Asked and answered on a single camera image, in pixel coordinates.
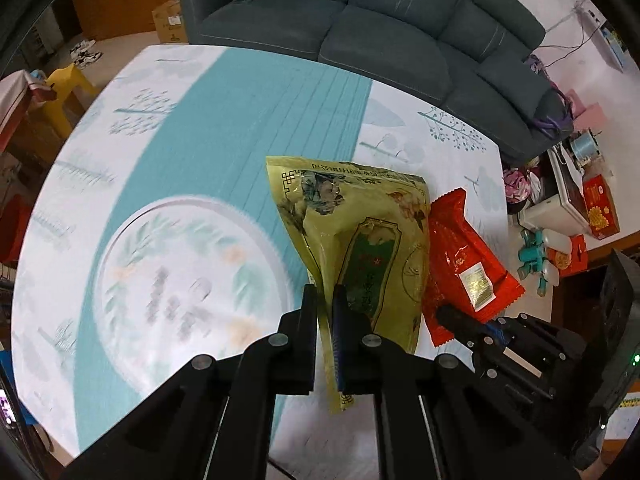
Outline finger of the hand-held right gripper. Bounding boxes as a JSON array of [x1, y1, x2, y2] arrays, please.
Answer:
[[435, 304, 557, 405], [497, 312, 586, 387]]

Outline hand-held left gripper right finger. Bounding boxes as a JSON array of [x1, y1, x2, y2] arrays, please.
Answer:
[[332, 284, 576, 480]]

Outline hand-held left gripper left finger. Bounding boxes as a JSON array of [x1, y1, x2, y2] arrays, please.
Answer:
[[60, 284, 319, 480]]

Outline red snack wrapper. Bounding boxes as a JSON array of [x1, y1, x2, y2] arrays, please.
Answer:
[[422, 187, 527, 348]]

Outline yellow-green flowered pouch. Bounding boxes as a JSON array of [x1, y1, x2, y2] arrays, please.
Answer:
[[265, 156, 432, 415]]

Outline teal toy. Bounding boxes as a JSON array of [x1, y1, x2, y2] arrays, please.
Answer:
[[515, 227, 573, 296]]

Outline white low cabinet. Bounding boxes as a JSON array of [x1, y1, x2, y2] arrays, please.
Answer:
[[517, 147, 591, 236]]

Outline red gift box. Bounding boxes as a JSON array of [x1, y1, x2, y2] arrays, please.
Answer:
[[582, 175, 621, 240]]

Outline pink clothes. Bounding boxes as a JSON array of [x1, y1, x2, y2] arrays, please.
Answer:
[[502, 167, 543, 206]]

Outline light blue ribbon roll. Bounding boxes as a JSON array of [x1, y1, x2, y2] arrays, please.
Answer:
[[570, 130, 601, 158]]

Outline purple clothes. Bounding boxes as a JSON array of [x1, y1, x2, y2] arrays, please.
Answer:
[[522, 54, 576, 133]]

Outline leaf print tablecloth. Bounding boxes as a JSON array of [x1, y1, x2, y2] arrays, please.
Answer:
[[10, 44, 506, 461]]

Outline pink boards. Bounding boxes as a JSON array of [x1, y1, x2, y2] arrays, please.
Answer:
[[565, 89, 608, 133]]

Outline dark teal sofa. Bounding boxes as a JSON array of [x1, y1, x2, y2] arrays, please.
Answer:
[[177, 0, 575, 167]]

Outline orange bucket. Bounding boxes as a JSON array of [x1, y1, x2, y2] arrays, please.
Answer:
[[0, 197, 33, 266]]

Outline cardboard box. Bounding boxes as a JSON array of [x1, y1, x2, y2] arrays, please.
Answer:
[[151, 0, 188, 43]]

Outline yellow plastic stool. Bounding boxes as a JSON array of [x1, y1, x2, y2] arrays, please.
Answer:
[[45, 64, 98, 138]]

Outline pair of sneakers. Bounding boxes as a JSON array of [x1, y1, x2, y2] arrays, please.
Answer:
[[69, 39, 103, 67]]

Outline pink cloth side table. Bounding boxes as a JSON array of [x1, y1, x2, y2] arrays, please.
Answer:
[[0, 70, 56, 151]]

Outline wooden cabinet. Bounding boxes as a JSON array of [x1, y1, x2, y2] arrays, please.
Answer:
[[70, 0, 173, 41]]

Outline white wall shelf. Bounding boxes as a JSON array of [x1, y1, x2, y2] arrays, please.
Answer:
[[600, 20, 628, 71]]

